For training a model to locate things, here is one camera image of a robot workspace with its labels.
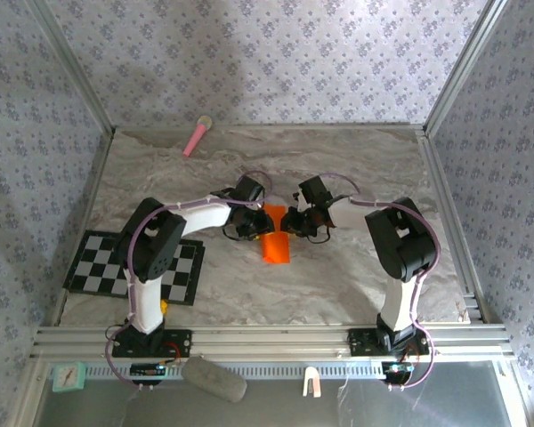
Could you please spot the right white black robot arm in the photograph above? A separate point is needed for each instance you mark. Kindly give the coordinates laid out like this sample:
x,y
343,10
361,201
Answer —
x,y
398,307

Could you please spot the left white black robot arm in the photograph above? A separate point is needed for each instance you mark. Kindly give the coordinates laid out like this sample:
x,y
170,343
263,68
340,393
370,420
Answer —
x,y
149,307

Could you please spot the teal square clock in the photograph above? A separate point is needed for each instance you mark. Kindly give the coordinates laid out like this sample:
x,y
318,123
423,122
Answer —
x,y
69,377

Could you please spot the pink toy microphone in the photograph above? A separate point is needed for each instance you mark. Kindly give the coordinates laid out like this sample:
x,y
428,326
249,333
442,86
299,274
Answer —
x,y
196,138

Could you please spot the yellow toy block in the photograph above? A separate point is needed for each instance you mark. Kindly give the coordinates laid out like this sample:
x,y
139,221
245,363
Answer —
x,y
164,307

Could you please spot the white plastic hook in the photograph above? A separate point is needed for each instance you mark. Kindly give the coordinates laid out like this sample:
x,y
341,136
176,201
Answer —
x,y
312,378

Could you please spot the black grey checkerboard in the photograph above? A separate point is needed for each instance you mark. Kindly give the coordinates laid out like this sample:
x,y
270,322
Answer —
x,y
93,267

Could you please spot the grey oblong pad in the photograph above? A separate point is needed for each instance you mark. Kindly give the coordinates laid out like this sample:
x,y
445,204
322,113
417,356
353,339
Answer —
x,y
213,379

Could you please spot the long aluminium frame rail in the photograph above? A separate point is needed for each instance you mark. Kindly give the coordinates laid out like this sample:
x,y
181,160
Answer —
x,y
271,342

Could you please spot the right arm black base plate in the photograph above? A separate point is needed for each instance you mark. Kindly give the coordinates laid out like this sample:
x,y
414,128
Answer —
x,y
360,342

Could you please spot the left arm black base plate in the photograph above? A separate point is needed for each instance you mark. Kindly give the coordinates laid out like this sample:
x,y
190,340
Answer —
x,y
178,344

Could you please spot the aluminium side rail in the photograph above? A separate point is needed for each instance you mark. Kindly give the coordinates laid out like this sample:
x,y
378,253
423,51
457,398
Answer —
x,y
454,231
89,209

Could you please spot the slanted aluminium frame post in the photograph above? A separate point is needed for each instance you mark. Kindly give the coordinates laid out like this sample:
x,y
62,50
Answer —
x,y
71,66
463,66

